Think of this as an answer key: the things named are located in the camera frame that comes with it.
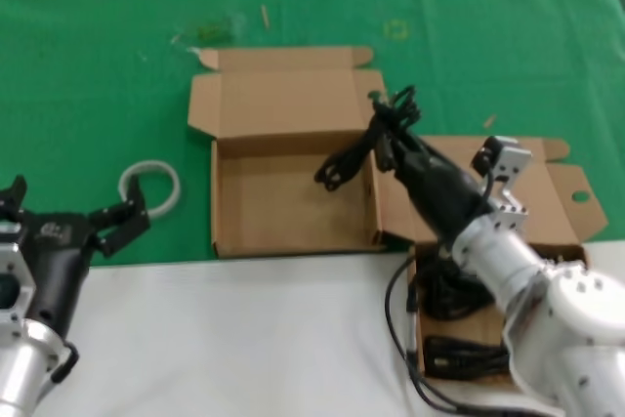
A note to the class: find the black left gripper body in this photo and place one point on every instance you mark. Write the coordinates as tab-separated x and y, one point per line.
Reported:
54	265

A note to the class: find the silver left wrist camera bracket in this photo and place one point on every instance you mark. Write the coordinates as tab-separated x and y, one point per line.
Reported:
10	265

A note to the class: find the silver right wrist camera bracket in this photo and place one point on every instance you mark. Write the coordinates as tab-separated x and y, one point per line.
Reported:
510	168

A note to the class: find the clear tape roll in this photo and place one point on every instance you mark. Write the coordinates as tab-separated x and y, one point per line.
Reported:
175	190

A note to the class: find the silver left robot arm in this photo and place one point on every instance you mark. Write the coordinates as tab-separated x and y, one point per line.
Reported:
19	373

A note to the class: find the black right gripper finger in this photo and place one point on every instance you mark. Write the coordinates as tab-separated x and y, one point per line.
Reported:
416	141
390	155

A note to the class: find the open cardboard box with dot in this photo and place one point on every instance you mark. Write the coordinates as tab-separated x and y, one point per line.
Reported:
283	104

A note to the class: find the small white tape scrap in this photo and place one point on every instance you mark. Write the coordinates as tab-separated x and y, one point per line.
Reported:
193	50

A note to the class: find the clear plastic wrapper scrap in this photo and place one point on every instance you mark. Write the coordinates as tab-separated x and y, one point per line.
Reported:
210	31

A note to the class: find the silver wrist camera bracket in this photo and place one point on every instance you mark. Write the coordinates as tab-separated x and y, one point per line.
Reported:
510	168
10	265

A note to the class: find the green cloth mat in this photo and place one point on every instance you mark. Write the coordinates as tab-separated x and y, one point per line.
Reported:
97	95

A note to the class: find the small wooden stick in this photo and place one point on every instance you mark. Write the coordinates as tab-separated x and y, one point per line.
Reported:
265	16
489	120

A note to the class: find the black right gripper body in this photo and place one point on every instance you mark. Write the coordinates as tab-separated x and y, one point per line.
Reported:
444	192

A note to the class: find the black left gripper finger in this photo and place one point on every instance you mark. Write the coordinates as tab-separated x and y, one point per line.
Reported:
13	198
124	221

